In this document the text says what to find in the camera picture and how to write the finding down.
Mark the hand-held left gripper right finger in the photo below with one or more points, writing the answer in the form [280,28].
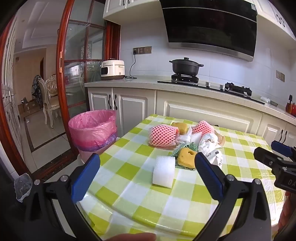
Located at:
[209,176]

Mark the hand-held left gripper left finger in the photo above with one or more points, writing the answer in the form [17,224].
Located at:
[85,178]

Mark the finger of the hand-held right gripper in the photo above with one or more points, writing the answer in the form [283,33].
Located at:
[281,148]
[263,155]

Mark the pink lined trash bin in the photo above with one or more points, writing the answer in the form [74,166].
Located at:
[92,129]

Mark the pink foam fruit net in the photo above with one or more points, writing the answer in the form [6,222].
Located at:
[161,136]
[203,126]

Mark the person's right hand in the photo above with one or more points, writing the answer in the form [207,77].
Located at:
[285,215]

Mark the person's left hand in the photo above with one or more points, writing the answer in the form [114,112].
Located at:
[134,237]

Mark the white printed plastic bag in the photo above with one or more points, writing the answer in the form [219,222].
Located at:
[216,158]

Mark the yellow sponge with hole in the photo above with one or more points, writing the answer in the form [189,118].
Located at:
[185,158]

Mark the green checked cloth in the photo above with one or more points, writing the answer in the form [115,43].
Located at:
[192,146]

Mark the crumpled white paper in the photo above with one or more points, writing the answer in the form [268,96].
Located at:
[209,141]

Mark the brown paper plate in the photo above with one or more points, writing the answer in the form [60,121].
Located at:
[222,140]

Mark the red knife block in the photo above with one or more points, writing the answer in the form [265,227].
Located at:
[291,107]

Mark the green white checked tablecloth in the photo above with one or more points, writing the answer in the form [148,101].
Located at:
[129,185]

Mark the white foam block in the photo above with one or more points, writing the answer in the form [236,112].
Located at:
[163,171]

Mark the small white object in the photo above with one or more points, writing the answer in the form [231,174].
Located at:
[266,100]

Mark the clear plastic bag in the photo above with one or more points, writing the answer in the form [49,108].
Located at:
[23,187]

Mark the white kitchen counter cabinets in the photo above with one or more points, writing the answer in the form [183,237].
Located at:
[196,109]

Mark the white dining chair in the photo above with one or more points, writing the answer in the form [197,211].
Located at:
[52,85]
[48,109]

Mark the black gas stove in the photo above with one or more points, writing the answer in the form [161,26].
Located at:
[201,84]

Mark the cardboard boxes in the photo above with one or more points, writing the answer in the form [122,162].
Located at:
[27,106]

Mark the dark hanging clothes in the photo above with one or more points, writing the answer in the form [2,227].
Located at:
[35,88]

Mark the black cooking pot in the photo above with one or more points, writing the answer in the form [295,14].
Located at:
[185,67]

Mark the red wooden glass sliding door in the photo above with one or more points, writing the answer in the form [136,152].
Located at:
[60,69]

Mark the white rice cooker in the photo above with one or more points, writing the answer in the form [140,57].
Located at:
[113,69]

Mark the white wardrobe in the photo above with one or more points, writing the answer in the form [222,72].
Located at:
[9,92]

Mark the black range hood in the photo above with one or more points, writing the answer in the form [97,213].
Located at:
[208,25]

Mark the red wooden door frame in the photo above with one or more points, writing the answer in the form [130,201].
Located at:
[20,164]

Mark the small gold wall socket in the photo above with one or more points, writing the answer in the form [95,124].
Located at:
[280,76]

